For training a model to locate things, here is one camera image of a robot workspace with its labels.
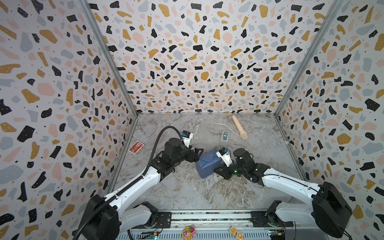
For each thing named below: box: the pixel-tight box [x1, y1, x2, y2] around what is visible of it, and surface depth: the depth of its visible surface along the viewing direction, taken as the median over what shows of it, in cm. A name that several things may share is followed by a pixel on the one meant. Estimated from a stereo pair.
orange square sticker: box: [229, 226, 244, 240], surface depth 71 cm
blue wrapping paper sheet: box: [196, 149, 222, 179], surface depth 83 cm
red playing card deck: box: [128, 141, 145, 155], surface depth 101 cm
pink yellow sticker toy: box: [182, 225, 196, 240], surface depth 70 cm
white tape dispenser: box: [220, 130, 230, 146], surface depth 105 cm
